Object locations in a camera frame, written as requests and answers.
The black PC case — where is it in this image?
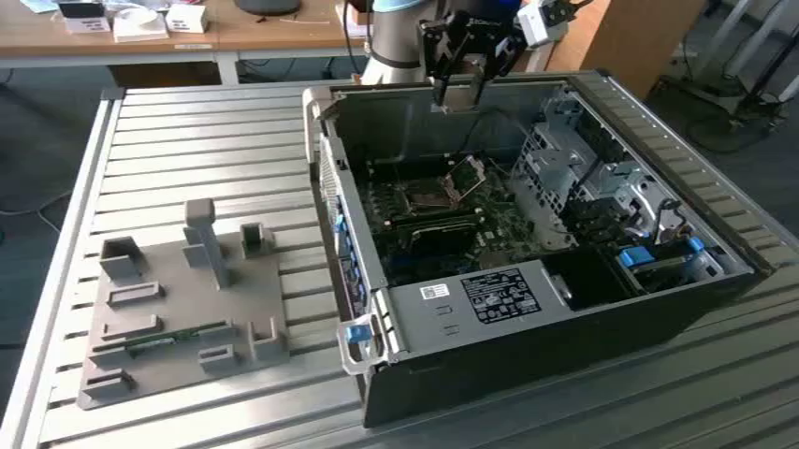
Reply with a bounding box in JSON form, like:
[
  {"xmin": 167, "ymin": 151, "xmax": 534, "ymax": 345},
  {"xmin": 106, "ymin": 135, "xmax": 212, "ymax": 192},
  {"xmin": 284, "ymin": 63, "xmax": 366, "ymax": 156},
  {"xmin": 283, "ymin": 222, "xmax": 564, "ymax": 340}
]
[{"xmin": 302, "ymin": 68, "xmax": 799, "ymax": 429}]

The black graphics card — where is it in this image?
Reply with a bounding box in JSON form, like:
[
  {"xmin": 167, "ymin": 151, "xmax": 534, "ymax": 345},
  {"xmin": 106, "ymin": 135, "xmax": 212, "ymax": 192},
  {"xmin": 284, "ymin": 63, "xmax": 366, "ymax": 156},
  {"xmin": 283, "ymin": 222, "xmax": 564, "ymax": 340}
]
[{"xmin": 408, "ymin": 223, "xmax": 479, "ymax": 257}]

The silver CPU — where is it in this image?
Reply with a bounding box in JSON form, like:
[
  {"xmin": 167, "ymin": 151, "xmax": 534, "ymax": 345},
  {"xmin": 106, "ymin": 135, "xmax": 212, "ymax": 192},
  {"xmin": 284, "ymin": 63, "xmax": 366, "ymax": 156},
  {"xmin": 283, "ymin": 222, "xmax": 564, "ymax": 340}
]
[{"xmin": 443, "ymin": 86, "xmax": 480, "ymax": 114}]

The black display stand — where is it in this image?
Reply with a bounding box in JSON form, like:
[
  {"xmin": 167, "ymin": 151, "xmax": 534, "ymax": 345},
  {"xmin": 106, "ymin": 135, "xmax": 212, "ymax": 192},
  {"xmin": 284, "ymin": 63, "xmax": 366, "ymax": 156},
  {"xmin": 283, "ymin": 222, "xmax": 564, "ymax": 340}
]
[{"xmin": 58, "ymin": 1, "xmax": 107, "ymax": 20}]

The grey round object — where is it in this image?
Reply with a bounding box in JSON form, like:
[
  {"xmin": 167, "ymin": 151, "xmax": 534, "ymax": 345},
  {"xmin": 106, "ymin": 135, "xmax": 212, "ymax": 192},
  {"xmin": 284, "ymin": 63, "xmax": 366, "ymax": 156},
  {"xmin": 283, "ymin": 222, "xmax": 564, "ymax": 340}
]
[{"xmin": 235, "ymin": 0, "xmax": 302, "ymax": 16}]

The white round-topped box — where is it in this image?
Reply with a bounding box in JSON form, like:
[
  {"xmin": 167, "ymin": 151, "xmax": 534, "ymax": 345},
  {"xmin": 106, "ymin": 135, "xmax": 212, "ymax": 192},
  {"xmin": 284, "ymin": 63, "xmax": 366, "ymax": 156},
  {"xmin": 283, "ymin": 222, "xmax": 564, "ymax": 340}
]
[{"xmin": 110, "ymin": 7, "xmax": 170, "ymax": 44}]

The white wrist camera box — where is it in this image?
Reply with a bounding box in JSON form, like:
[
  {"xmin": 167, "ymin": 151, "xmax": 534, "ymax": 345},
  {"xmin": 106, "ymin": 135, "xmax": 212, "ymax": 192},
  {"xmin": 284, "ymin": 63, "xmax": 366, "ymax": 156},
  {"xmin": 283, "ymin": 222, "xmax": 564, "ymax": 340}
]
[{"xmin": 516, "ymin": 0, "xmax": 576, "ymax": 50}]

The grey parts rack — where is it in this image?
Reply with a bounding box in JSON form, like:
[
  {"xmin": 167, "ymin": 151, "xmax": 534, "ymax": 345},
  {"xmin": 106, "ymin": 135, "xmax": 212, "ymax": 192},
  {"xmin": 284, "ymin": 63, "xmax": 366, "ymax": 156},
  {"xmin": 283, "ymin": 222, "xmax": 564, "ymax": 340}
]
[{"xmin": 74, "ymin": 198, "xmax": 294, "ymax": 412}]

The CPU socket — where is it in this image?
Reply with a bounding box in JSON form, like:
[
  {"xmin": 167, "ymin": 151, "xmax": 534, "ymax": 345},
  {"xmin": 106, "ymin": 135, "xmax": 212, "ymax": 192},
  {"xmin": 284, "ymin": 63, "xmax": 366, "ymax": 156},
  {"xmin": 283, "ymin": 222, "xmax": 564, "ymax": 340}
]
[{"xmin": 402, "ymin": 180, "xmax": 460, "ymax": 214}]

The wooden cabinet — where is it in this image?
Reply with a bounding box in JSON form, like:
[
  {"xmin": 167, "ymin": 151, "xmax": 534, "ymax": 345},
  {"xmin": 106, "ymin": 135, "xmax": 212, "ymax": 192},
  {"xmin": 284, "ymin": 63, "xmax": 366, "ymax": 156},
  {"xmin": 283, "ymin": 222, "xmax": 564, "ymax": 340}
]
[{"xmin": 546, "ymin": 0, "xmax": 711, "ymax": 102}]

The grey power supply unit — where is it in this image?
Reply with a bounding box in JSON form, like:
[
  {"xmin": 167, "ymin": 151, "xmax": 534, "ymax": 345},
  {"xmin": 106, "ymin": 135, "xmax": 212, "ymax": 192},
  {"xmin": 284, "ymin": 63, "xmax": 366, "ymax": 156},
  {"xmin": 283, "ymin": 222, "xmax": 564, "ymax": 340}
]
[{"xmin": 372, "ymin": 260, "xmax": 575, "ymax": 365}]

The blue disk carrier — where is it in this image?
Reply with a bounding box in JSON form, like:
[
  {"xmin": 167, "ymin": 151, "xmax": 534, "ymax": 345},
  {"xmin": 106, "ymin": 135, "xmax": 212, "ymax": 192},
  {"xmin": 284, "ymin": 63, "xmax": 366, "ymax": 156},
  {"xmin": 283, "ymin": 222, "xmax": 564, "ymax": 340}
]
[{"xmin": 616, "ymin": 246, "xmax": 655, "ymax": 271}]

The metal drive cage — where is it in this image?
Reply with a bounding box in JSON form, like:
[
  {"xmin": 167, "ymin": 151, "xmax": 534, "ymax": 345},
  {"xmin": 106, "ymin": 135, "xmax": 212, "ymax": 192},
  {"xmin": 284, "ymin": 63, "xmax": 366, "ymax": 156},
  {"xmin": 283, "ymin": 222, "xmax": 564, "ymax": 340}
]
[{"xmin": 508, "ymin": 86, "xmax": 651, "ymax": 252}]

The white printed box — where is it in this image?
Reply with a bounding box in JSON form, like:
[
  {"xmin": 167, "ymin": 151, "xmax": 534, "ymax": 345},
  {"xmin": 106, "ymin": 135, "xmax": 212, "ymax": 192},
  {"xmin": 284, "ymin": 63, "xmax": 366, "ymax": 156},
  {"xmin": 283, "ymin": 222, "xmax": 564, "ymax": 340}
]
[
  {"xmin": 64, "ymin": 16, "xmax": 114, "ymax": 35},
  {"xmin": 164, "ymin": 4, "xmax": 211, "ymax": 35}
]

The metal socket cover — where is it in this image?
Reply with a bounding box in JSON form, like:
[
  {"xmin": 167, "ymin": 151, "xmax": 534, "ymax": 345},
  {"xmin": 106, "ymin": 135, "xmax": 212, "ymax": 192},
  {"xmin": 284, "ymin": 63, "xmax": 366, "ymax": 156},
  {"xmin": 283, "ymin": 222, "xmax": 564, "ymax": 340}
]
[{"xmin": 440, "ymin": 156, "xmax": 490, "ymax": 200}]

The small cardboard box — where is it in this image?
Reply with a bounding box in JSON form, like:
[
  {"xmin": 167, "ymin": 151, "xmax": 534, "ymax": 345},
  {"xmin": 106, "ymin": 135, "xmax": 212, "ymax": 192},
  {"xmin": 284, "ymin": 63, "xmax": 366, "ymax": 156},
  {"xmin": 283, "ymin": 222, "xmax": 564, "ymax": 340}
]
[{"xmin": 335, "ymin": 0, "xmax": 376, "ymax": 38}]

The wooden desk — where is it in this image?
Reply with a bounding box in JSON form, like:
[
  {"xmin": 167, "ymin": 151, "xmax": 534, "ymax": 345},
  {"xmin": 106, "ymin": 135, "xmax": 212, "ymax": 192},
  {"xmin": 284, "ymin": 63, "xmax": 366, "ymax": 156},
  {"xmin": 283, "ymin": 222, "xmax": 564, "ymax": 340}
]
[
  {"xmin": 0, "ymin": 0, "xmax": 222, "ymax": 88},
  {"xmin": 215, "ymin": 0, "xmax": 563, "ymax": 85}
]

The black equipment base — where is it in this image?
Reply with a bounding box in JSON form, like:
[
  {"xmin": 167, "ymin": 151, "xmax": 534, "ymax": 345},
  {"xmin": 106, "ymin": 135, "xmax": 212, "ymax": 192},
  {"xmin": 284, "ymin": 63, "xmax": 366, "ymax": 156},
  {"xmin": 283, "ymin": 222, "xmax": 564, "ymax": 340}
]
[{"xmin": 648, "ymin": 69, "xmax": 798, "ymax": 125}]

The green motherboard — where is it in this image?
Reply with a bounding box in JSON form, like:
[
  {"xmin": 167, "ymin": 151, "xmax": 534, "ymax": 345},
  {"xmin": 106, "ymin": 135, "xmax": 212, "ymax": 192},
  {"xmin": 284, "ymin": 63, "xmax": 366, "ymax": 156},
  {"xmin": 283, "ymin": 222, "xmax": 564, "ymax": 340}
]
[{"xmin": 359, "ymin": 158, "xmax": 544, "ymax": 286}]

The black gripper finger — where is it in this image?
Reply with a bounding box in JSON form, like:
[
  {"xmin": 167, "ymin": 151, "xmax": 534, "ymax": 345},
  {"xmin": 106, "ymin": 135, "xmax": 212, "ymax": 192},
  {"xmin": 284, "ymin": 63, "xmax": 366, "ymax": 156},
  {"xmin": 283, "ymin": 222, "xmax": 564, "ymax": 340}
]
[
  {"xmin": 471, "ymin": 50, "xmax": 506, "ymax": 112},
  {"xmin": 430, "ymin": 48, "xmax": 464, "ymax": 113}
]

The green RAM stick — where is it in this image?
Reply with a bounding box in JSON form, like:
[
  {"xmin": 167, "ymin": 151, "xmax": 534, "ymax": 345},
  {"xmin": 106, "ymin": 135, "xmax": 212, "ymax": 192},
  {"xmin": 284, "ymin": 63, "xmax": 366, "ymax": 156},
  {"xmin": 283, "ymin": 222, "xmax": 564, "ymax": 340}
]
[{"xmin": 124, "ymin": 326, "xmax": 204, "ymax": 351}]

